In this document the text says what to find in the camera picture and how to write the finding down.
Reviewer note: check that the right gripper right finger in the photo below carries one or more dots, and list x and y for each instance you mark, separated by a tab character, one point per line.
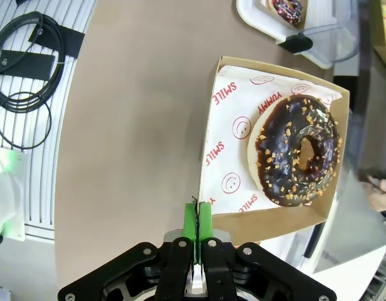
217	251

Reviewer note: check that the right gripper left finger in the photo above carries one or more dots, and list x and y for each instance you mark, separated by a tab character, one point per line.
177	251

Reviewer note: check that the chocolate donut with nut bits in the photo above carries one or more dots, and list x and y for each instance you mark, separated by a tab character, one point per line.
274	150

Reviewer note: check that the white printed paper liner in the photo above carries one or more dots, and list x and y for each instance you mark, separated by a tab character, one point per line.
230	103

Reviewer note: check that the white robot base green light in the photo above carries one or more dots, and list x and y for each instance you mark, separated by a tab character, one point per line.
7	188

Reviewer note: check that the chocolate donut with colourful sprinkles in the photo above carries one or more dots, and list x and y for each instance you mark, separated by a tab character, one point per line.
293	17

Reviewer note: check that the person's left hand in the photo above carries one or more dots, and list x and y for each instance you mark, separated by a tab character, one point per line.
382	196

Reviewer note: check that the clear display case lid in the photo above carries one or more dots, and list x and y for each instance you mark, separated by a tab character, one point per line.
299	44
315	241

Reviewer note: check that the white display case base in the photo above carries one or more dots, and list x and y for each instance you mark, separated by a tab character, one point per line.
252	19
352	265

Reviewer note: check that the black rectangular mounting plate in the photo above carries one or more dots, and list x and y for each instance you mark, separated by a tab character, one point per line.
26	64

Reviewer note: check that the white slatted platform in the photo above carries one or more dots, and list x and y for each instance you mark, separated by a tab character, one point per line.
73	12

